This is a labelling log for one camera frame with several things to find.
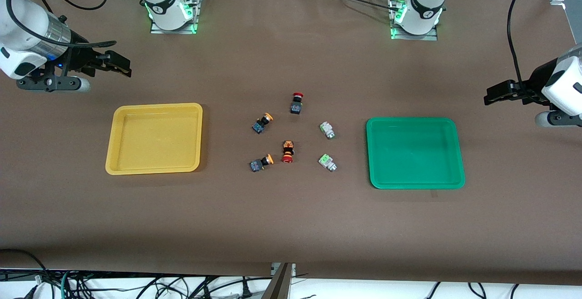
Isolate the yellow push button switch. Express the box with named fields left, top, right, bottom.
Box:
left=249, top=154, right=275, bottom=173
left=251, top=113, right=274, bottom=135

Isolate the yellow plastic tray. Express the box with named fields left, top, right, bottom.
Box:
left=105, top=103, right=204, bottom=175

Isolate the green plastic tray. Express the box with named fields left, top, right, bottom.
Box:
left=366, top=117, right=466, bottom=190

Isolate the brown table cloth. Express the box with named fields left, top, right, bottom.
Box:
left=0, top=0, right=582, bottom=286

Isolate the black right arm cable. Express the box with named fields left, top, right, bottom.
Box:
left=5, top=0, right=117, bottom=50

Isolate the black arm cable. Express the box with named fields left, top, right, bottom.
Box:
left=506, top=0, right=539, bottom=91
left=5, top=0, right=117, bottom=50

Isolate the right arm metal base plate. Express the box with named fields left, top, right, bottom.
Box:
left=150, top=0, right=201, bottom=35

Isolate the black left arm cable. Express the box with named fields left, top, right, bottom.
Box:
left=506, top=0, right=539, bottom=91

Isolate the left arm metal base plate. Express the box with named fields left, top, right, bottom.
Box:
left=390, top=0, right=439, bottom=41

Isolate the thick black floor cable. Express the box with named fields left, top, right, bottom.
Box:
left=0, top=249, right=49, bottom=299

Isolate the silver post bracket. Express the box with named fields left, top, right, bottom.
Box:
left=271, top=263, right=296, bottom=278

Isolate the brown table post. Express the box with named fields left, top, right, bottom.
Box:
left=263, top=263, right=291, bottom=299

